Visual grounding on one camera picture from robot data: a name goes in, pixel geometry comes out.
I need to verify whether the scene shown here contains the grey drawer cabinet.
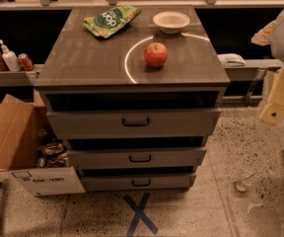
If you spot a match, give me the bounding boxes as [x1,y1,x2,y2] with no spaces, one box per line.
[35,6,230,179]

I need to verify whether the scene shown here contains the grey middle drawer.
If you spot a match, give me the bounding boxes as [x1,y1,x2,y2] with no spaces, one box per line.
[68,147,206,170]

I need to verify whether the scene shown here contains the white pump bottle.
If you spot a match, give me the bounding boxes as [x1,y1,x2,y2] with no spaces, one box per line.
[0,39,21,72]

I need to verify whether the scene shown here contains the snack wrappers in box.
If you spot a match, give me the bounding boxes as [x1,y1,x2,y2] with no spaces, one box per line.
[35,139,68,168]

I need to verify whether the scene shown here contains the green chip bag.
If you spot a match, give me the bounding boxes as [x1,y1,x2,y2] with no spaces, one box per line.
[83,5,141,39]

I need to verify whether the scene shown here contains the grey top drawer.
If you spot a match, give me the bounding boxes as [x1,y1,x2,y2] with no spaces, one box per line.
[47,108,221,139]

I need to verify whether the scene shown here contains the grey drawer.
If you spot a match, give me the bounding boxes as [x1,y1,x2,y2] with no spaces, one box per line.
[47,108,221,139]
[68,147,206,170]
[80,173,196,192]

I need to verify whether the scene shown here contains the red apple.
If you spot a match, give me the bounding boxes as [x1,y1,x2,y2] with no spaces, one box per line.
[144,42,168,67]

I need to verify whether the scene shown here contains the white folded cloth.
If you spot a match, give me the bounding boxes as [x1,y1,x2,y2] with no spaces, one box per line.
[218,53,246,67]

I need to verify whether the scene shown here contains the white paper bowl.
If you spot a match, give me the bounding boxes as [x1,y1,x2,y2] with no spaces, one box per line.
[153,11,190,34]

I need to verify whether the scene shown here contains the cardboard box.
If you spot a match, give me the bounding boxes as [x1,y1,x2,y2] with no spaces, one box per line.
[0,95,85,197]

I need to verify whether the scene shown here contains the grey bottom drawer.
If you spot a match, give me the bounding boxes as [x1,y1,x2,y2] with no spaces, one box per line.
[80,173,196,192]

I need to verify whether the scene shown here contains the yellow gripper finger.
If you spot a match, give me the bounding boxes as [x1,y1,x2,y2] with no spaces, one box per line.
[251,21,276,46]
[259,65,284,125]

